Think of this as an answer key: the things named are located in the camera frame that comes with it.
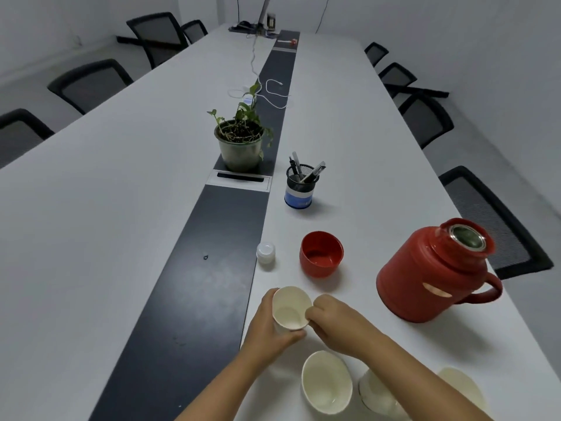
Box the person's right hand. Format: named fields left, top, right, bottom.
left=305, top=295, right=386, bottom=360

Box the person's left hand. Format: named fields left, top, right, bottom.
left=241, top=288, right=307, bottom=364

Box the white paper cup blue print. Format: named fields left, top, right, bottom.
left=301, top=350, right=354, bottom=413
left=438, top=367, right=487, bottom=413
left=358, top=369, right=408, bottom=419

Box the red thermos lid cup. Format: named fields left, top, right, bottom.
left=299, top=231, right=345, bottom=278

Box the red thermos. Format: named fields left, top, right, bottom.
left=376, top=218, right=504, bottom=324

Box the person's left forearm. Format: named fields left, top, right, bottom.
left=175, top=346, right=272, bottom=421

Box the person's right forearm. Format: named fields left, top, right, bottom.
left=363, top=333, right=494, bottom=421

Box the white conference table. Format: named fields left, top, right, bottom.
left=0, top=23, right=561, bottom=421

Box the black mesh pen holder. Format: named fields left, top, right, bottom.
left=283, top=164, right=320, bottom=211

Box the silver utility knife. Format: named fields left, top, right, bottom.
left=302, top=161, right=327, bottom=184

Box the potted green plant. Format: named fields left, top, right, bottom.
left=206, top=82, right=275, bottom=173

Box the black mesh office chair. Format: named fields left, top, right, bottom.
left=116, top=12, right=189, bottom=70
left=181, top=19, right=209, bottom=44
left=0, top=108, right=56, bottom=170
left=47, top=59, right=134, bottom=115
left=439, top=165, right=555, bottom=280
left=378, top=62, right=418, bottom=99
left=397, top=92, right=455, bottom=150
left=364, top=42, right=390, bottom=68

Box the white charging cable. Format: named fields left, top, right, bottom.
left=256, top=78, right=291, bottom=110

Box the white power strip cord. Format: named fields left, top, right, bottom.
left=227, top=32, right=263, bottom=99

